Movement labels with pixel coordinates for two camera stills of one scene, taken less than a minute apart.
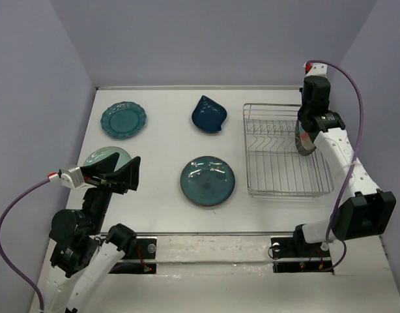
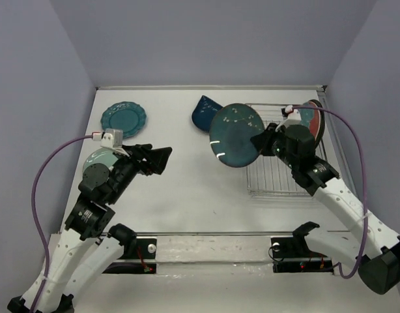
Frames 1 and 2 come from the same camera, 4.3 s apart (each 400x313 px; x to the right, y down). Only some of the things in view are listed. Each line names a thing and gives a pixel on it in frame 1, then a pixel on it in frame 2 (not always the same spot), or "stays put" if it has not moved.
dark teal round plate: x=207 y=180 -> x=232 y=128
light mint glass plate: x=103 y=152 stays put
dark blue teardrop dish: x=208 y=115 stays put
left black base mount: x=141 y=259 stays put
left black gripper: x=128 y=177 -> x=158 y=157
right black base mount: x=291 y=255 stays put
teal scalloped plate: x=124 y=120 stays put
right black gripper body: x=302 y=111 -> x=279 y=141
